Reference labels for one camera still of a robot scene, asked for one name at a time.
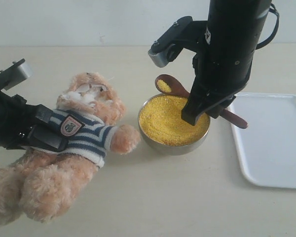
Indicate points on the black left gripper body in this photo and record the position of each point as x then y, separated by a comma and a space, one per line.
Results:
17, 121

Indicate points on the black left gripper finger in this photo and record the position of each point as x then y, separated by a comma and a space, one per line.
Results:
43, 138
43, 113

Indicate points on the white plastic tray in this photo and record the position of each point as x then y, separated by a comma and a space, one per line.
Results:
266, 149

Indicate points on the yellow millet grain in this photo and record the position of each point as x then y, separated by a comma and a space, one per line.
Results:
160, 119

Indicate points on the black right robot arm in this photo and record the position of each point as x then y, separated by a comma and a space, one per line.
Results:
242, 9

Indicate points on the steel bowl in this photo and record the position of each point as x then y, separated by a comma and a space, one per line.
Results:
170, 150

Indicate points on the dark wooden spoon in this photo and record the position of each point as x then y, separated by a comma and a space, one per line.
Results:
169, 85

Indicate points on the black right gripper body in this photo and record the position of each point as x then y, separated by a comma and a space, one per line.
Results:
225, 60

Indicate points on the tan teddy bear striped shirt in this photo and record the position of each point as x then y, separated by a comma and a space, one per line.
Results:
43, 185

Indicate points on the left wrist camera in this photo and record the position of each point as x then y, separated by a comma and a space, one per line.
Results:
18, 72

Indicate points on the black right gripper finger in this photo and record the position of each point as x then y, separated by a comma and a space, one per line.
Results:
201, 100

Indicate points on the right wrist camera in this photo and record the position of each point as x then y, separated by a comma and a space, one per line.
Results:
185, 33

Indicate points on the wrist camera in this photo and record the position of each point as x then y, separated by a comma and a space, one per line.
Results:
185, 33
18, 72

